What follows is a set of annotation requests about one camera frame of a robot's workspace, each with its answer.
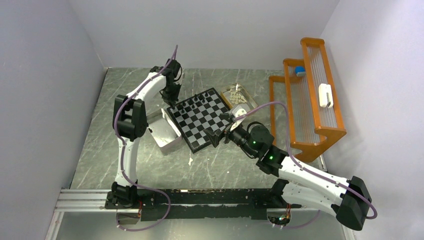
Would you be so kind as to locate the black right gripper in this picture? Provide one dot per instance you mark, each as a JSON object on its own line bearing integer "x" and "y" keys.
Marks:
{"x": 214, "y": 136}

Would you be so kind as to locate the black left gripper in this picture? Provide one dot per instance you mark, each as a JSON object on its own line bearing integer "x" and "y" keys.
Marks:
{"x": 172, "y": 100}

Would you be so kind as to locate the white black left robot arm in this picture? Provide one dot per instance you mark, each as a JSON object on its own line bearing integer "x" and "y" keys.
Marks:
{"x": 130, "y": 124}

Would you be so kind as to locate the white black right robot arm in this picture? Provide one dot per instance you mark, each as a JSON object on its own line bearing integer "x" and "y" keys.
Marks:
{"x": 348, "y": 200}

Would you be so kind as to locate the white chess pieces pile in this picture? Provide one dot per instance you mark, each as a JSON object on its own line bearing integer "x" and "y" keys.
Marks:
{"x": 235, "y": 95}

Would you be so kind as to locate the black white chessboard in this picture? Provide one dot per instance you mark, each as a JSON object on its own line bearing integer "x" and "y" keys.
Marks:
{"x": 191, "y": 123}

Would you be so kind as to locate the yellow tray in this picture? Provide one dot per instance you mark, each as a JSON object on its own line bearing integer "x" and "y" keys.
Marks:
{"x": 250, "y": 105}

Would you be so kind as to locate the pink metal tin box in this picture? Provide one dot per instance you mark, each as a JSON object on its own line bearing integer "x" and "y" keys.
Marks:
{"x": 163, "y": 130}

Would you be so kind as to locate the orange wooden rack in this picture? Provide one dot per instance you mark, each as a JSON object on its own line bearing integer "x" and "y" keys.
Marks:
{"x": 312, "y": 129}

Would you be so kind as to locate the blue round object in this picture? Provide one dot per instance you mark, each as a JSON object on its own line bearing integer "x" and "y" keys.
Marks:
{"x": 300, "y": 71}

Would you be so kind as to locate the white plastic clip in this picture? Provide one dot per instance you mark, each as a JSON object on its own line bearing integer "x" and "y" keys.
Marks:
{"x": 325, "y": 96}

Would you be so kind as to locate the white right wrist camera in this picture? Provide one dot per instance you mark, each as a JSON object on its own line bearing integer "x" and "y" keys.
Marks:
{"x": 237, "y": 114}

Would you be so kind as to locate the black mounting rail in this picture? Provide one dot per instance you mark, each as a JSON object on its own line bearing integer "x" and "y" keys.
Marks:
{"x": 253, "y": 203}

